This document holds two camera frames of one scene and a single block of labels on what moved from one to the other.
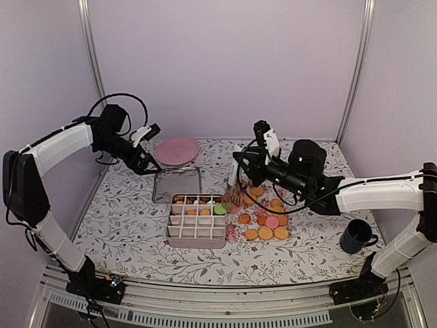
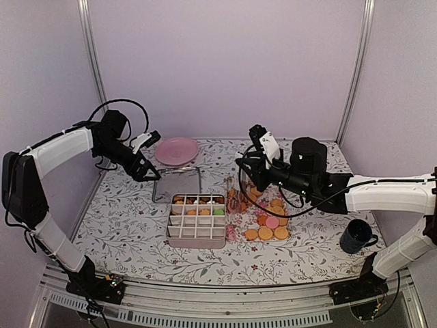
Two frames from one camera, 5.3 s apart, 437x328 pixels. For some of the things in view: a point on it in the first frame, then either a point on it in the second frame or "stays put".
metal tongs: x=231 y=193 to x=240 y=165
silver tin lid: x=177 y=180 stays put
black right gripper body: x=257 y=177 stays put
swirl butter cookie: x=179 y=200 stays put
